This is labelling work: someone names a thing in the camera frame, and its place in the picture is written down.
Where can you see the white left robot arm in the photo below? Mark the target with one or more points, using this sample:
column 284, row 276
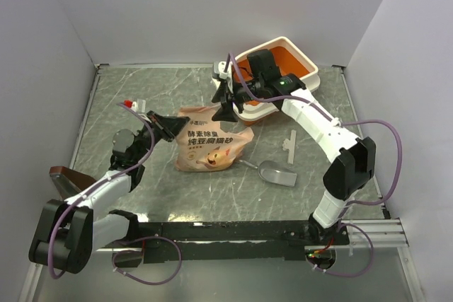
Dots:
column 69, row 230

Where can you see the aluminium frame rail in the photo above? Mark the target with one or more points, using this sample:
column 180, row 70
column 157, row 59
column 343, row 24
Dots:
column 384, row 233

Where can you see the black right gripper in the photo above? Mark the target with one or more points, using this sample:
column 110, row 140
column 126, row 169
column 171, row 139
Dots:
column 226, row 94

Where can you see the pink cat litter bag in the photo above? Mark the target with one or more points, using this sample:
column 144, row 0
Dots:
column 203, row 146

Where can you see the black mounting base rail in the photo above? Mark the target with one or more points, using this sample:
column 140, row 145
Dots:
column 240, row 240

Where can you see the orange and white litter box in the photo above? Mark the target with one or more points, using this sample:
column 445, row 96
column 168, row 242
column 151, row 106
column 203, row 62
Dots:
column 283, row 68

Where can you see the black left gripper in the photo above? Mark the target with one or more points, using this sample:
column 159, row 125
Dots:
column 168, row 127

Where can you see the grey metal litter scoop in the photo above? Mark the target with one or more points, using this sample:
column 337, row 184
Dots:
column 272, row 172

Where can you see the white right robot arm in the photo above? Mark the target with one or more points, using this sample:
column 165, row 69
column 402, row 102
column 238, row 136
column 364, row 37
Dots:
column 351, row 158

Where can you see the brown dustpan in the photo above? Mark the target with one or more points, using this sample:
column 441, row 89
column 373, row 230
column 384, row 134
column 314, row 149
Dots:
column 69, row 182

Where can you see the white bag sealing clip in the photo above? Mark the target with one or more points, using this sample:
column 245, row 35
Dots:
column 289, row 145

